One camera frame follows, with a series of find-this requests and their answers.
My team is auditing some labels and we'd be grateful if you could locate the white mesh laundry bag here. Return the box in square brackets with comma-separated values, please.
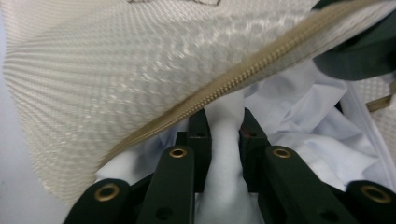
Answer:
[0, 0, 396, 207]

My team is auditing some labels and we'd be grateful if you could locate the white cloth garment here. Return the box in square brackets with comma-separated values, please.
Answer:
[95, 58, 394, 224]

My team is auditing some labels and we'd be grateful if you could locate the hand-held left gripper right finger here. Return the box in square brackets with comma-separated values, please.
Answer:
[238, 107, 273, 194]

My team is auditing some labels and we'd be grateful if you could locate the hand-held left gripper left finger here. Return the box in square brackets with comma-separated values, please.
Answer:
[175, 108, 213, 194]

